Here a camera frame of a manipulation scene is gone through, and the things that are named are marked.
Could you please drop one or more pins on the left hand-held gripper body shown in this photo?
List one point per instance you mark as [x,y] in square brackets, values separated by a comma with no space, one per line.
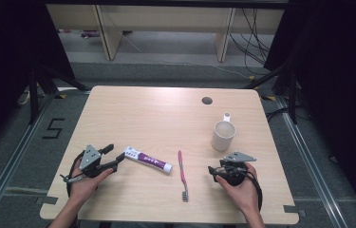
[90,160]

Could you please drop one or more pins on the dark curtain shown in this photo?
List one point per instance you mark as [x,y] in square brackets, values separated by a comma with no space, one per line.
[333,63]
[4,47]

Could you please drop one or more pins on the person's left hand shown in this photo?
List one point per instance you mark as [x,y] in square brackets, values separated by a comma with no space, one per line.
[85,186]

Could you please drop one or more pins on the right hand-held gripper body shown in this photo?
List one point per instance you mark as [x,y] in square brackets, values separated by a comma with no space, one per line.
[237,156]

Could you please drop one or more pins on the black metal stand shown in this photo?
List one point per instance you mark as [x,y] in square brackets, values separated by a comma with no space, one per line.
[33,95]
[292,101]

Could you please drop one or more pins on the grey tape piece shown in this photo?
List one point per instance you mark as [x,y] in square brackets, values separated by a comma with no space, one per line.
[47,200]
[292,209]

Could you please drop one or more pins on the white and purple toothpaste tube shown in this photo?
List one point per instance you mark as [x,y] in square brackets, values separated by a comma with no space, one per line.
[148,159]

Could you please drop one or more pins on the yellow black tape piece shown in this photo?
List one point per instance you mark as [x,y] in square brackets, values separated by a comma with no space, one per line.
[60,96]
[269,98]

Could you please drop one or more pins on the pink toothbrush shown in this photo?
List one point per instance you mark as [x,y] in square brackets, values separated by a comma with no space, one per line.
[182,171]

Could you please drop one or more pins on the dark round table grommet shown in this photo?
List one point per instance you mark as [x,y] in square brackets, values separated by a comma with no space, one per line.
[207,100]

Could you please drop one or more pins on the white cup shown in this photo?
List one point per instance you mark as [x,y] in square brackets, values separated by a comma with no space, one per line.
[221,142]

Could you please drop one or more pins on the person's right hand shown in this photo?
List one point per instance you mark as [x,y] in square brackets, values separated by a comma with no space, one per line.
[242,193]

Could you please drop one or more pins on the metal floor rail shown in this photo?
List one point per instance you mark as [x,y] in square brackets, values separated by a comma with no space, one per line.
[8,164]
[311,164]

